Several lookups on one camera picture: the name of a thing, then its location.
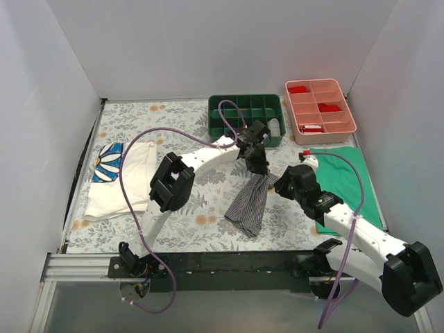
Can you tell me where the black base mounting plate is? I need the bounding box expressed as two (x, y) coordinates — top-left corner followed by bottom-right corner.
(108, 250), (334, 293)

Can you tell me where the grey striped underwear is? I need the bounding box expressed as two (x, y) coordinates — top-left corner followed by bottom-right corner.
(224, 173), (279, 237)
(267, 118), (281, 137)

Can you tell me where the green folded cloth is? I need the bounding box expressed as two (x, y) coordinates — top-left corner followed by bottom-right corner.
(311, 146), (384, 230)

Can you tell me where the red rolled cloth middle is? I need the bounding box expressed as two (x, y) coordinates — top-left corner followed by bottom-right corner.
(317, 103), (342, 113)

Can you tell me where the pink divided organizer tray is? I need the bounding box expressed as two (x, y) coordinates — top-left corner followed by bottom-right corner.
(284, 78), (357, 145)

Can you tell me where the floral patterned table mat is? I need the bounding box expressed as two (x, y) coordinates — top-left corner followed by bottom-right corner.
(66, 100), (328, 254)

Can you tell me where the white cloth with blue flower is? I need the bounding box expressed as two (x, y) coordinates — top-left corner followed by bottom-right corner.
(84, 142), (157, 221)

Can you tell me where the purple cable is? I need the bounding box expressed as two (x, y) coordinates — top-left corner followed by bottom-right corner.
(119, 99), (249, 314)
(300, 151), (367, 330)

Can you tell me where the dark green divided organizer tray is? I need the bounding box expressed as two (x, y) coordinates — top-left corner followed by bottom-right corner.
(207, 94), (286, 148)

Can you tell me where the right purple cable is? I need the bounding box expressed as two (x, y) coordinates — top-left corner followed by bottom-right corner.
(300, 151), (367, 330)

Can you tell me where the rolled grey striped underwear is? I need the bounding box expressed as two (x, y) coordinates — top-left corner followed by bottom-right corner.
(267, 118), (281, 137)

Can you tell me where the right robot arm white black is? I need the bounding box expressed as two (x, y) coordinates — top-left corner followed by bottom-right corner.
(275, 151), (443, 317)

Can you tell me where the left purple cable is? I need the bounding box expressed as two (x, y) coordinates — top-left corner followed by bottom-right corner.
(119, 99), (249, 314)

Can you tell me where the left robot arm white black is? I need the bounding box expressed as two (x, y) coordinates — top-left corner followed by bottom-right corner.
(119, 120), (270, 278)

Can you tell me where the red white rolled cloth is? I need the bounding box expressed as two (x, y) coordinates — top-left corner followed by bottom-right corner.
(300, 124), (323, 134)

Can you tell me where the aluminium frame rail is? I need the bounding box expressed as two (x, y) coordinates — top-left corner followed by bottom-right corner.
(27, 251), (434, 333)

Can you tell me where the red rolled cloth top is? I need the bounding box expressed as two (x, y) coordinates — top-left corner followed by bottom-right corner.
(287, 85), (308, 94)

